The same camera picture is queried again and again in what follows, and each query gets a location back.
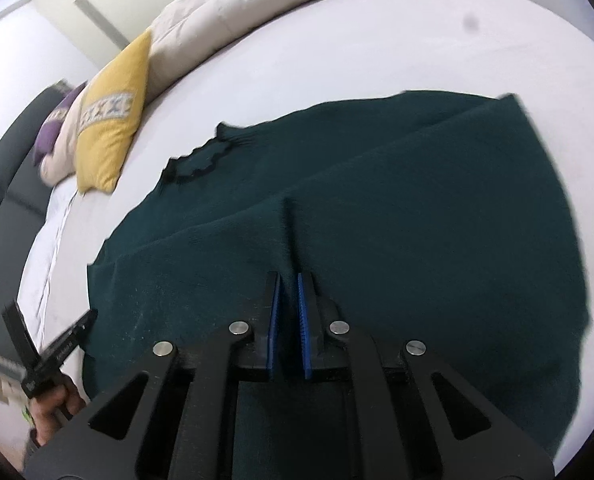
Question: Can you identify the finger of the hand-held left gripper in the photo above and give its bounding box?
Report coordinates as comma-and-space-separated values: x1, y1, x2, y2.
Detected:
37, 308, 99, 376
2, 301, 40, 376

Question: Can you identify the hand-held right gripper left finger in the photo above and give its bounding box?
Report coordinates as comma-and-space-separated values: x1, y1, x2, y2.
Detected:
23, 271, 283, 480

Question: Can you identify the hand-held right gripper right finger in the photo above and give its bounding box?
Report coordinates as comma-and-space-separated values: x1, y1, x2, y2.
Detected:
297, 272, 554, 480

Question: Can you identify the dark green knit sweater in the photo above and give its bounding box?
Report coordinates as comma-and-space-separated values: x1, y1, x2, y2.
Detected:
80, 91, 592, 480

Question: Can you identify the person's left forearm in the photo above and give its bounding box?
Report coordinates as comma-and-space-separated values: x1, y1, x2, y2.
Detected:
24, 430, 48, 465

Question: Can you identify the person's left hand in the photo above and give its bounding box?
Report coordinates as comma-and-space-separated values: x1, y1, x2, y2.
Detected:
30, 386, 86, 447

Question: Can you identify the dark grey headboard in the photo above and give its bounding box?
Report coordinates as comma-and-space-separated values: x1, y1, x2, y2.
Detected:
0, 85, 73, 341

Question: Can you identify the yellow patterned pillow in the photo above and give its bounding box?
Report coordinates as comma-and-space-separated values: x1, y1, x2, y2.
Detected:
74, 30, 153, 195

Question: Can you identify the purple patterned pillow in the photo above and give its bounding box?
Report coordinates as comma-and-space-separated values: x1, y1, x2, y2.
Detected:
33, 82, 88, 167

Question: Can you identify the white bed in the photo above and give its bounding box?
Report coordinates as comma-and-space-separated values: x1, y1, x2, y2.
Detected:
20, 0, 594, 461

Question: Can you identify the beige duvet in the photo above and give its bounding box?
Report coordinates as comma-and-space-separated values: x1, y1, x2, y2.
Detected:
40, 0, 498, 186

